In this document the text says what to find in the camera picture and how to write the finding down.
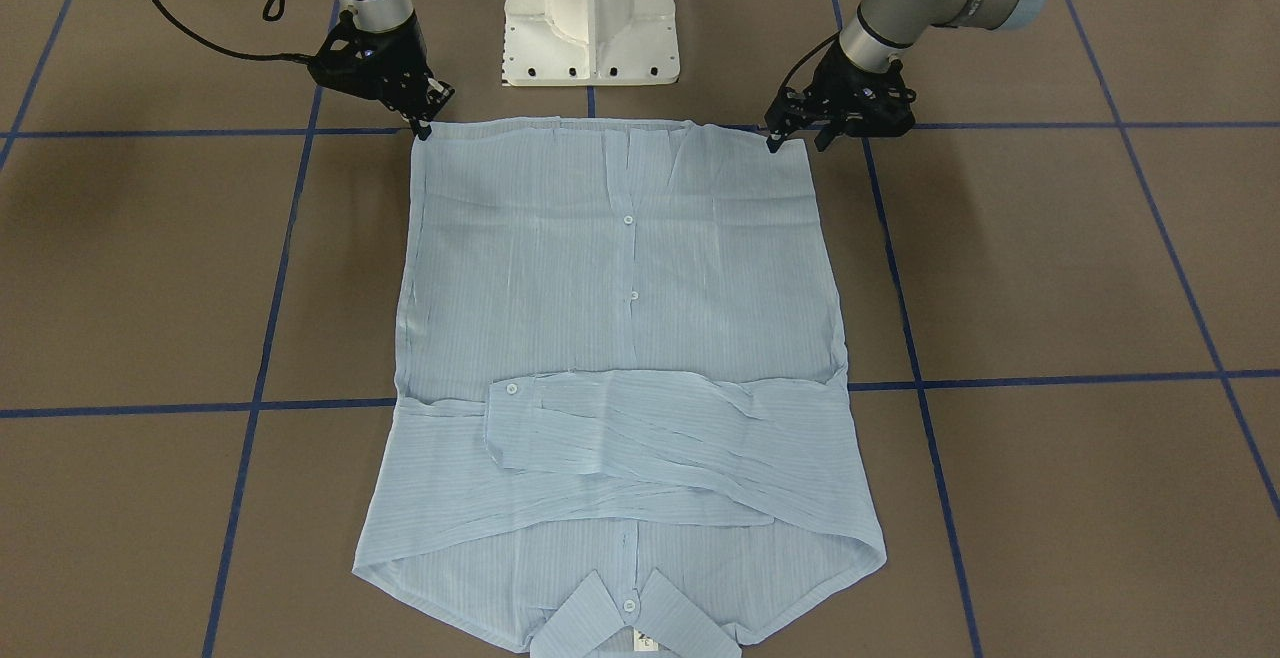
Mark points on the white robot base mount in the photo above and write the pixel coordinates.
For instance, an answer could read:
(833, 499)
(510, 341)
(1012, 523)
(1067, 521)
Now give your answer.
(590, 43)

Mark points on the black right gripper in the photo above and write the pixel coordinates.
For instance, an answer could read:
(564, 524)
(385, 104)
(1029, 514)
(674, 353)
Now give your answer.
(402, 62)

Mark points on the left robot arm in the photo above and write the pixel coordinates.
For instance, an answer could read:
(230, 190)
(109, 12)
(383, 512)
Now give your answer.
(881, 30)

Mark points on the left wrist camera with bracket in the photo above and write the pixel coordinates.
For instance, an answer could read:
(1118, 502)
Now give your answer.
(883, 104)

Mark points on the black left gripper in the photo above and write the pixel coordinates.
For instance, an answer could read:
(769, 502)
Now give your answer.
(846, 75)

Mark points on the light blue button-up shirt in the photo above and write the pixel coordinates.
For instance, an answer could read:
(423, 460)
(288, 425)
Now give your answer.
(621, 393)

